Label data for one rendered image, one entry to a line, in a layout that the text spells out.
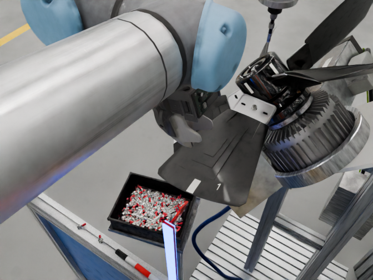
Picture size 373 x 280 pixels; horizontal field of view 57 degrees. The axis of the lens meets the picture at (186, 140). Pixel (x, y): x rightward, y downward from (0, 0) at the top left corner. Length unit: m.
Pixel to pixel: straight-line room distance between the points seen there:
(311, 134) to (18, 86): 0.71
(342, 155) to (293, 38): 2.54
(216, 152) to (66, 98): 0.55
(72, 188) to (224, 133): 1.53
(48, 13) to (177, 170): 0.47
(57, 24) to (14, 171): 0.20
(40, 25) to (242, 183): 0.46
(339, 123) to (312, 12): 2.94
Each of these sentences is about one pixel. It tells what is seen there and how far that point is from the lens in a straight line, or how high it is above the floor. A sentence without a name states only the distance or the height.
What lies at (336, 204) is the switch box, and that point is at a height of 0.75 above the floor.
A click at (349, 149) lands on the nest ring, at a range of 0.85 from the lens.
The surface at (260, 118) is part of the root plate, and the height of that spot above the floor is 1.18.
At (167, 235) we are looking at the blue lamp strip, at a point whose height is 1.15.
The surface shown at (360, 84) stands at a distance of 1.08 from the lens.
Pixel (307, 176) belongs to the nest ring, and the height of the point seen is 1.09.
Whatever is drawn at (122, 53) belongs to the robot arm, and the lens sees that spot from 0.24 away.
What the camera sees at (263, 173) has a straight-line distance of 0.90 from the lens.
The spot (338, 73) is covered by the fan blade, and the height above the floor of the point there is 1.42.
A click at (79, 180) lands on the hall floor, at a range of 2.20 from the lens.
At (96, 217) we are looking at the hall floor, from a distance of 2.04.
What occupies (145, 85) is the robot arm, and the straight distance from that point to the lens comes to 0.24.
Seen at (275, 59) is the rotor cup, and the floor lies 1.26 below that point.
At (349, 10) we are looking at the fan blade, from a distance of 0.96.
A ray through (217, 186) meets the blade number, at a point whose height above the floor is 1.18.
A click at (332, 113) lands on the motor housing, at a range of 0.87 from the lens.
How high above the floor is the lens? 1.75
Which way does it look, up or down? 50 degrees down
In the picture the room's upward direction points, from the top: straight up
